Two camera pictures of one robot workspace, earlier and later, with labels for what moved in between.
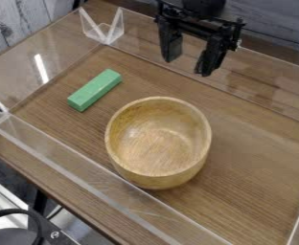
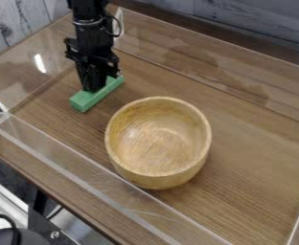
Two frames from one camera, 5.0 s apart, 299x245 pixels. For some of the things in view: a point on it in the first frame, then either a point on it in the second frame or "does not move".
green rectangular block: x=95 y=89 does not move
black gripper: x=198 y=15 to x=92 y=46
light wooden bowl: x=158 y=139 does not move
